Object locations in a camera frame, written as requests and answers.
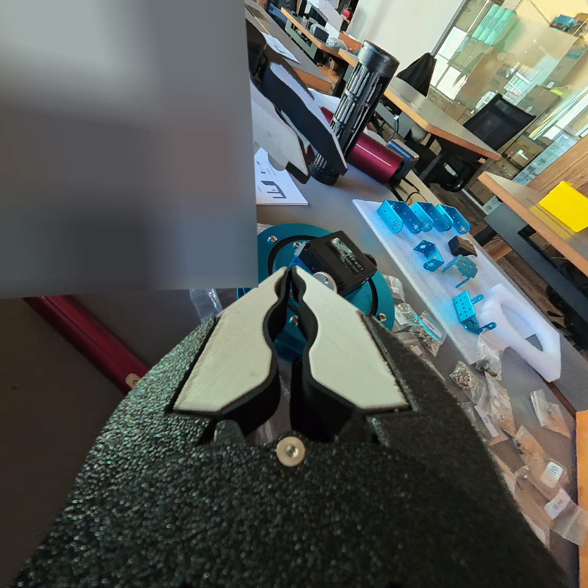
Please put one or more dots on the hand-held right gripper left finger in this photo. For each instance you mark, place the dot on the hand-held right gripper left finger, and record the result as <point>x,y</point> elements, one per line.
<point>229,363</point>

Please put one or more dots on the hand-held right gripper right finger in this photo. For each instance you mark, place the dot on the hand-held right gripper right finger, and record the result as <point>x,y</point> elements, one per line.
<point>353,363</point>

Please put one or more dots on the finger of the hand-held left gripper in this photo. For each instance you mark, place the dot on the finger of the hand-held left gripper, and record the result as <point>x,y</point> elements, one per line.
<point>275,138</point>
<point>305,115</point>

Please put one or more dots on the blue round turntable base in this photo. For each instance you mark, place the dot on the blue round turntable base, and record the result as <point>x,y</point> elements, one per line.
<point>367,298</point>

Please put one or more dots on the black servo motor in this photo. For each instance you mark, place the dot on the black servo motor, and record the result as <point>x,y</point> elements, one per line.
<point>340,262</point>

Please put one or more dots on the red electric screwdriver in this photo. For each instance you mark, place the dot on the red electric screwdriver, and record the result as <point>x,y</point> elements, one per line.
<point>87,335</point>

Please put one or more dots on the grey desk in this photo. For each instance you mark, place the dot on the grey desk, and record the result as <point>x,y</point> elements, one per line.
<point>344,202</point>

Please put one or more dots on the white instruction manual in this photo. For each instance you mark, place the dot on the white instruction manual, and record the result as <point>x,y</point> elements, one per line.
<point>275,183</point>

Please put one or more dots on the black ribbed cylinder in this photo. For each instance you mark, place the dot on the black ribbed cylinder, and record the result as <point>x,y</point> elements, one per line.
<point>358,105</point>

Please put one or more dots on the large clear plastic bag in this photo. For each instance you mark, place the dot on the large clear plastic bag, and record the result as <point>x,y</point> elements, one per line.
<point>206,303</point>

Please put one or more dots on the red metal cylinder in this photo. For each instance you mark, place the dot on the red metal cylinder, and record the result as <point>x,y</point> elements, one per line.
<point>376,156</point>

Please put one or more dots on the white foam sheet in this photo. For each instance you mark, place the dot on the white foam sheet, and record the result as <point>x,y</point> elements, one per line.
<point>413,266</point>

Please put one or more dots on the black cloth on chair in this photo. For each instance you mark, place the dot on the black cloth on chair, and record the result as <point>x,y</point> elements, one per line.
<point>418,73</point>

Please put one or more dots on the wooden background table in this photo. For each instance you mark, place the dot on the wooden background table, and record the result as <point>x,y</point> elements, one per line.
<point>441,119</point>
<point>528,206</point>

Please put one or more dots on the group of blue metal brackets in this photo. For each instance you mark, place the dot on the group of blue metal brackets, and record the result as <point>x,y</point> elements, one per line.
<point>399,216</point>

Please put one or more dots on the small black servo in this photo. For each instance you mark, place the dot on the small black servo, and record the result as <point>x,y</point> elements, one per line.
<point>461,246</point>

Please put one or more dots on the group of small screw bags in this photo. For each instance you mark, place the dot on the group of small screw bags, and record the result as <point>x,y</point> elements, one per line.
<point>505,413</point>

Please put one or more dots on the black office chair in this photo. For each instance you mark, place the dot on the black office chair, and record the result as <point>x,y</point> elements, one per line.
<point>496,121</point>

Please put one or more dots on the white foam block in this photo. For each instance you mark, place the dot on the white foam block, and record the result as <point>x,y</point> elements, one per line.
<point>546,353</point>

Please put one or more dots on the yellow plastic box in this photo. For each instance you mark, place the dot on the yellow plastic box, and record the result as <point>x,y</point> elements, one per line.
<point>562,206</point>

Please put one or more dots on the orange cardboard box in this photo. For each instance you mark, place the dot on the orange cardboard box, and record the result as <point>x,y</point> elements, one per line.
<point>582,496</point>

